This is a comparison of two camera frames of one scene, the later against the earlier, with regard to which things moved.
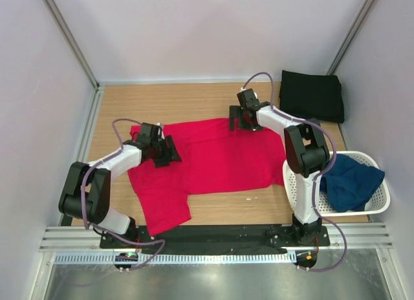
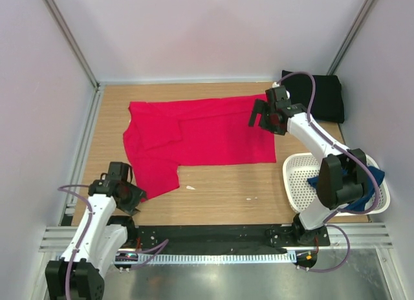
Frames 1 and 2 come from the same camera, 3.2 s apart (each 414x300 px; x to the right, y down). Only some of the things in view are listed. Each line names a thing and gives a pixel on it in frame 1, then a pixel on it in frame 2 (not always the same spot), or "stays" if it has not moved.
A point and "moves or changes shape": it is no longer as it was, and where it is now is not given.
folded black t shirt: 315,97 stays
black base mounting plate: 184,236 stays
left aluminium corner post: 81,56 stays
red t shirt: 213,158 moves or changes shape
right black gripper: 235,112 to 259,107
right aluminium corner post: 353,32 stays
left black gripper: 171,154 to 139,192
